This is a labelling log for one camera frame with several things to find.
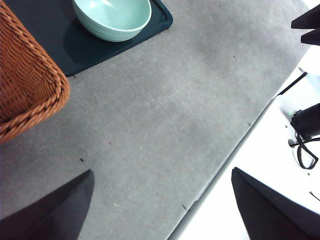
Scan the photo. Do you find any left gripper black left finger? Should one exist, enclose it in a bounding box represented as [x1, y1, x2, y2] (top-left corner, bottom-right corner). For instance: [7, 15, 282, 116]
[0, 169, 95, 240]

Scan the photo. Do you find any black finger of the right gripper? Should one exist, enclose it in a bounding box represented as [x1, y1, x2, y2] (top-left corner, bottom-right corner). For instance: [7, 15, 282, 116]
[301, 27, 320, 47]
[291, 3, 320, 30]

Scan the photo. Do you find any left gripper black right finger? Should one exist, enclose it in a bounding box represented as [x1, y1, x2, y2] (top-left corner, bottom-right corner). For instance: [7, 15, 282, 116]
[231, 166, 320, 240]

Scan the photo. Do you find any teal ribbed bowl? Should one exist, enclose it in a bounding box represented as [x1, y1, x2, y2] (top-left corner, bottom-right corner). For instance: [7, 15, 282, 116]
[71, 0, 153, 43]

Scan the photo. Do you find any brown wicker basket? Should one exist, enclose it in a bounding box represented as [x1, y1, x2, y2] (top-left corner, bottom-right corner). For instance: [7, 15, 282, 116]
[0, 0, 71, 145]

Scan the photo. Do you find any black rectangular tray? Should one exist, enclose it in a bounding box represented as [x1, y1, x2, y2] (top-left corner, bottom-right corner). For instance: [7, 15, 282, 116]
[4, 0, 174, 78]

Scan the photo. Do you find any thin black looped cable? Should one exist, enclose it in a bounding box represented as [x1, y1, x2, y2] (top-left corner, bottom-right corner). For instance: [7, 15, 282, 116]
[287, 136, 320, 171]

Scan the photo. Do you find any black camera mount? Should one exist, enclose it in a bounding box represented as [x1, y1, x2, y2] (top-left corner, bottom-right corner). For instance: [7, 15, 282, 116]
[289, 103, 320, 138]

